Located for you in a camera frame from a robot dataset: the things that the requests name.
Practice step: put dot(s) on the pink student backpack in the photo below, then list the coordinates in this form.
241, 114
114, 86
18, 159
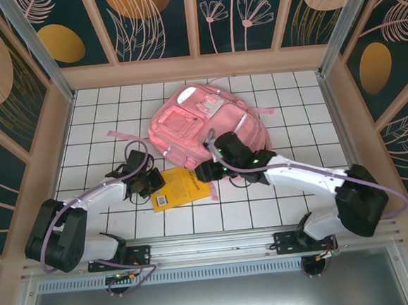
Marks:
201, 117

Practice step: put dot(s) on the yellow book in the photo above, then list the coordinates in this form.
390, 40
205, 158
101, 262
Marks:
182, 189

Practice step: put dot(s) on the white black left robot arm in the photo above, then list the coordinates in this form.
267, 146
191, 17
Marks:
98, 199

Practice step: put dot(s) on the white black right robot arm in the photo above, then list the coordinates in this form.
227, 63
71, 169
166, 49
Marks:
305, 176

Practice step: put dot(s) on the small green circuit board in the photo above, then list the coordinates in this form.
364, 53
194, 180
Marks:
122, 278
328, 254

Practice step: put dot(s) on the grey metal sheet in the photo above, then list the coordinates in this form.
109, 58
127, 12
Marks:
215, 300

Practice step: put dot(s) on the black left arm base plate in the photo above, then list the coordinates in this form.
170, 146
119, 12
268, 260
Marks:
141, 256

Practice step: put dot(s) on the aluminium front rail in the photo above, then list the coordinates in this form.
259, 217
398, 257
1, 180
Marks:
211, 245

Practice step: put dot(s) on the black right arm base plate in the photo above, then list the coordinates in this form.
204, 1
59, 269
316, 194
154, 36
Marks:
285, 245

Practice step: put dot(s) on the aluminium side rail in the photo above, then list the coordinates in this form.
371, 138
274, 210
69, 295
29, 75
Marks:
348, 148

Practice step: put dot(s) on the aluminium corner post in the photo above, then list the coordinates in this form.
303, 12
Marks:
342, 25
41, 56

